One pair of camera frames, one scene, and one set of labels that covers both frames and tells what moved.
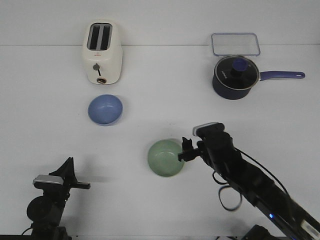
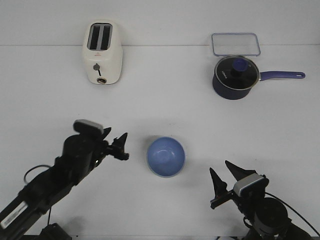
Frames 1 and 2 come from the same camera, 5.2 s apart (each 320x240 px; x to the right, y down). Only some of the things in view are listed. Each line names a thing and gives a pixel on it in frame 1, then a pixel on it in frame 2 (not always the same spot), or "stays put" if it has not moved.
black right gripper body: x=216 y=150 to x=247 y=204
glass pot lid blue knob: x=236 y=72 stays put
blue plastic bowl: x=105 y=110 to x=166 y=156
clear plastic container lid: x=236 y=44 stays put
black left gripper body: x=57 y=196 to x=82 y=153
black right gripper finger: x=187 y=145 to x=117 y=148
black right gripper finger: x=66 y=171 to x=106 y=131
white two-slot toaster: x=102 y=50 stays put
